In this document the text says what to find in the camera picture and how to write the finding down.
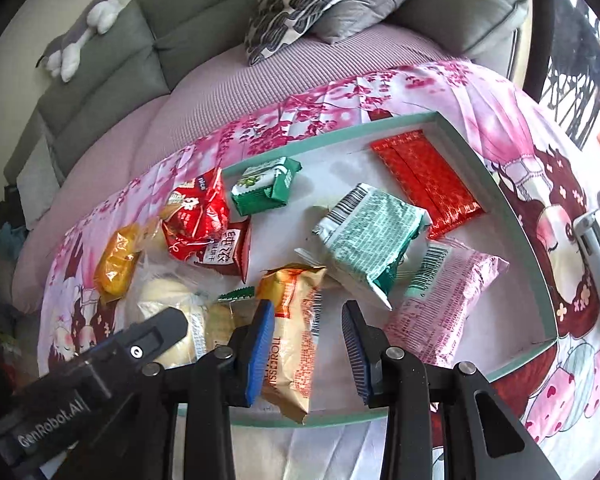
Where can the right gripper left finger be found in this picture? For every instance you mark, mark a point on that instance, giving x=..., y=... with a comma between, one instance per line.
x=133, y=435

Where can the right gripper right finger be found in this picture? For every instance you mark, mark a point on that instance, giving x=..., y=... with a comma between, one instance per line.
x=482, y=437

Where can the pink snack packet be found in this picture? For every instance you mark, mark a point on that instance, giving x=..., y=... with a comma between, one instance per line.
x=429, y=322

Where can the clear white bun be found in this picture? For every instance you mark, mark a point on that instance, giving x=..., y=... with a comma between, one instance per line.
x=157, y=285

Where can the cream orange biscuit bag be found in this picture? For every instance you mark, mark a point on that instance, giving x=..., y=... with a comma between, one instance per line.
x=295, y=293

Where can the dark red white packet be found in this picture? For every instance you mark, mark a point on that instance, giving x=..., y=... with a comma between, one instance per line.
x=230, y=254

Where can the green white snack packet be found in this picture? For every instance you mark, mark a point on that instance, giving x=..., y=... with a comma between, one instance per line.
x=364, y=239

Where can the orange yellow snack bag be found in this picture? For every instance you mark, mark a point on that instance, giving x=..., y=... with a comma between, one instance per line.
x=114, y=272

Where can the small red snack packet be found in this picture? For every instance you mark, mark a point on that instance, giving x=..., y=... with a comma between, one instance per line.
x=195, y=215

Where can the red patterned snack packet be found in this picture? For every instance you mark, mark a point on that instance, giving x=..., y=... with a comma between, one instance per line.
x=428, y=181

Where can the small green white packet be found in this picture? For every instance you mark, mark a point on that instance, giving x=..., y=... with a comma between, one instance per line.
x=264, y=187

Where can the cream long snack packet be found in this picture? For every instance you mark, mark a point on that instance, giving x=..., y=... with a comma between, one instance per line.
x=230, y=311

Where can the teal shallow cardboard tray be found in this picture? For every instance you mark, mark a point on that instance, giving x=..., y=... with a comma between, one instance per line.
x=512, y=322

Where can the dark clothes pile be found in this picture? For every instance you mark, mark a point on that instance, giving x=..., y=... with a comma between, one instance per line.
x=13, y=230

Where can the light grey cushion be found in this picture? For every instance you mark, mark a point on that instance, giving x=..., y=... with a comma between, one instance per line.
x=37, y=184

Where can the pink sofa seat cover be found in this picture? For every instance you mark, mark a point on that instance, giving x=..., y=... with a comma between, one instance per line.
x=119, y=138

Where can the grey sofa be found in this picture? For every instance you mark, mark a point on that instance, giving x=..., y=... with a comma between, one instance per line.
x=184, y=34

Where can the grey white plush toy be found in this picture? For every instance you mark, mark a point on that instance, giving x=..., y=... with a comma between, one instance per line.
x=62, y=56

